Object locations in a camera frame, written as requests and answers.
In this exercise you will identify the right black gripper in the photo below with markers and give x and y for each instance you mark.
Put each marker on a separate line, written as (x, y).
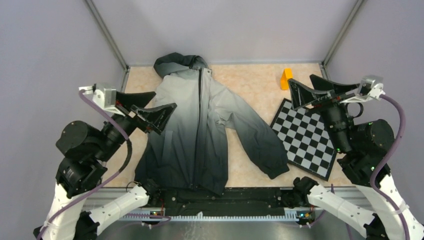
(301, 95)

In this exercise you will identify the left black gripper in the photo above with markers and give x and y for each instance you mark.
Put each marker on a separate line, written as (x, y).
(157, 117)

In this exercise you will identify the yellow toy block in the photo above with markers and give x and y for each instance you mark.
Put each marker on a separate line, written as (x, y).
(287, 74)

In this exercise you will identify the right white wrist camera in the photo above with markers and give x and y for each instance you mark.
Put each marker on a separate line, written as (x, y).
(370, 88)

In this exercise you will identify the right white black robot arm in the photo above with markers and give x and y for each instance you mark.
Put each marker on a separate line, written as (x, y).
(366, 149)

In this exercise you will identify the black white checkerboard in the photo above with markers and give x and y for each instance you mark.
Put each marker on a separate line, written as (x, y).
(305, 139)

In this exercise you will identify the grey black gradient hooded jacket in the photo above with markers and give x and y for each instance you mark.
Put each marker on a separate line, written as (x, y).
(192, 151)

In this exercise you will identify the aluminium frame rail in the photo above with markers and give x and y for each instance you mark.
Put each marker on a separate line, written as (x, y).
(290, 215)

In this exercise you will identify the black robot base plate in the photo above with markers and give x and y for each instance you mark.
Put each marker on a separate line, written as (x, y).
(232, 202)

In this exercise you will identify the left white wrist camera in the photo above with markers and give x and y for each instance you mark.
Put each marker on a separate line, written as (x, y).
(104, 96)

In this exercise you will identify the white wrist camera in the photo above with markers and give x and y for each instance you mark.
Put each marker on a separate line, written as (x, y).
(104, 96)
(370, 88)

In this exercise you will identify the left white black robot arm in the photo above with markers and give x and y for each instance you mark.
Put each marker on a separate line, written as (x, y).
(85, 149)

